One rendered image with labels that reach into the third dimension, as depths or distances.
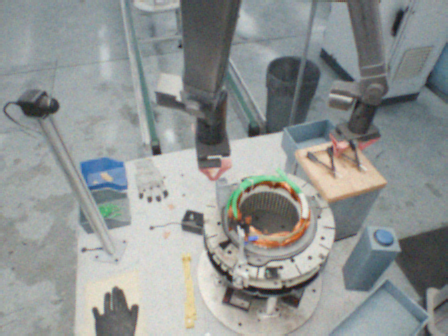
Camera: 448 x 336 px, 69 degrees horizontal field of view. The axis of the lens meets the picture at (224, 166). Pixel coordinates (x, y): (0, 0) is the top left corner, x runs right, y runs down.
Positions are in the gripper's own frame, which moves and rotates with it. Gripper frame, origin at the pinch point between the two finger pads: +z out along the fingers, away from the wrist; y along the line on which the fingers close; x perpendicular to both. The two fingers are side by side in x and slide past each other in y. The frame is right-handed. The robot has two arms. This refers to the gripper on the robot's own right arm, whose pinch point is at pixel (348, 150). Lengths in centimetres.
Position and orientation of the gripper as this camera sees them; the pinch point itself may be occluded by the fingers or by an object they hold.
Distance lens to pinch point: 103.6
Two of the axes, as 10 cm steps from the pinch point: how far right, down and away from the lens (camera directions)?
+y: -9.5, 2.5, -2.0
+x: 3.2, 7.1, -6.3
